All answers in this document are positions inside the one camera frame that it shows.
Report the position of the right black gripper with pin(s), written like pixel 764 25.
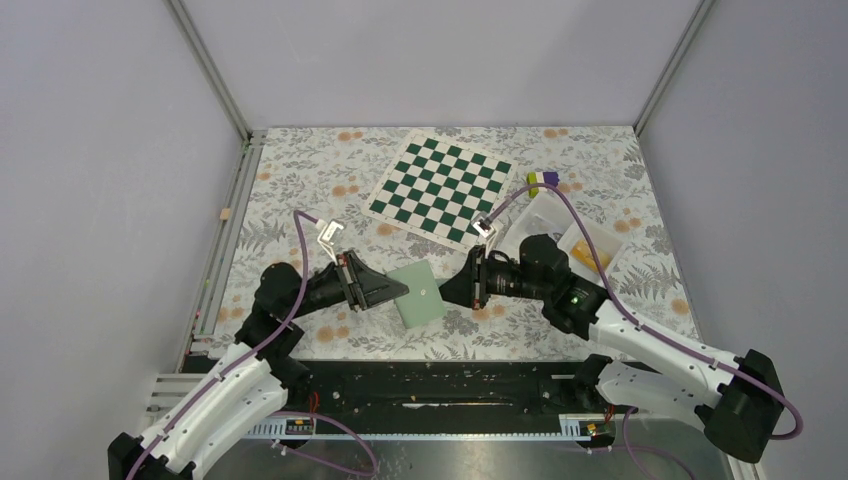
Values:
pixel 469 287

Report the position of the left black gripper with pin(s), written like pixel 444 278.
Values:
pixel 364 286

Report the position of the green leather card holder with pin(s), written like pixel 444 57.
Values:
pixel 423 303

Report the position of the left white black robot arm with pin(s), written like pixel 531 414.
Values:
pixel 254 377

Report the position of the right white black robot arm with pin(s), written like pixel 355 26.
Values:
pixel 735 401

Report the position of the yellow card in tray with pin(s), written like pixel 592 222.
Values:
pixel 595 260

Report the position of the green white chessboard mat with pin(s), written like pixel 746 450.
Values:
pixel 435 187

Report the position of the clear plastic compartment tray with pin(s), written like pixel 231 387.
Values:
pixel 546 214

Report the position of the green purple toy block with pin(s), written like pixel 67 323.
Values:
pixel 541 177

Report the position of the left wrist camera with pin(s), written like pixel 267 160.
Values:
pixel 329 232

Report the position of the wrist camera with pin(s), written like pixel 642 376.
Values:
pixel 329 232
pixel 490 232

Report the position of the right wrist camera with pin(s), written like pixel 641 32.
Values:
pixel 490 232

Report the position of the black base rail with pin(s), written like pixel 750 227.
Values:
pixel 434 398

